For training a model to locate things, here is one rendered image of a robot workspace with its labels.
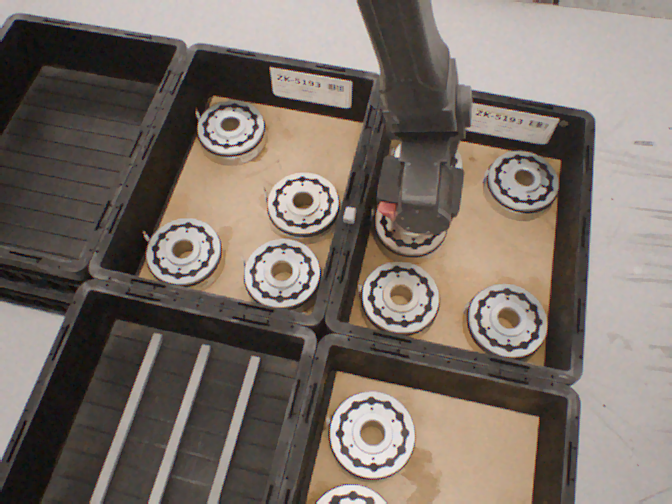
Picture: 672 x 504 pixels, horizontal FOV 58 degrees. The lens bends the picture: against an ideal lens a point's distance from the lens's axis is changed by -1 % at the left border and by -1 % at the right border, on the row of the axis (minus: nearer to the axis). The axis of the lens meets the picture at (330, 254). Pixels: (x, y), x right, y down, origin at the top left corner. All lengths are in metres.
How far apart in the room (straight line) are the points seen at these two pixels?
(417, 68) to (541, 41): 0.83
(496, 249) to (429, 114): 0.33
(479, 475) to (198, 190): 0.55
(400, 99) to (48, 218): 0.59
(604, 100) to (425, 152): 0.70
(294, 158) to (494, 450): 0.50
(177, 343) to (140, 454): 0.15
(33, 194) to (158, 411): 0.40
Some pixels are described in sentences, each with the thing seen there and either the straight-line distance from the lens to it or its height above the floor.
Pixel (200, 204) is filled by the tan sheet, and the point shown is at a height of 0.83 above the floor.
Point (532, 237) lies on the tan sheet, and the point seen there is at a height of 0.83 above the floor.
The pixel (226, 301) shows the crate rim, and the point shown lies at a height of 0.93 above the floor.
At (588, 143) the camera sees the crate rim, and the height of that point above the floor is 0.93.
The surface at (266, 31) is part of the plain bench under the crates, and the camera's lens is 1.32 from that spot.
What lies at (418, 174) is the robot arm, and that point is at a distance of 0.63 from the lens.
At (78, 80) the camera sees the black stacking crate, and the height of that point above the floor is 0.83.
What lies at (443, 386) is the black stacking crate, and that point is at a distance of 0.77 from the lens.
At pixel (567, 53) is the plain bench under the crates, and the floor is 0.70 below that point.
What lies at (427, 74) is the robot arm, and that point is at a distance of 0.55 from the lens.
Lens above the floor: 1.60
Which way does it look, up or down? 64 degrees down
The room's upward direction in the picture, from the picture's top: 1 degrees counter-clockwise
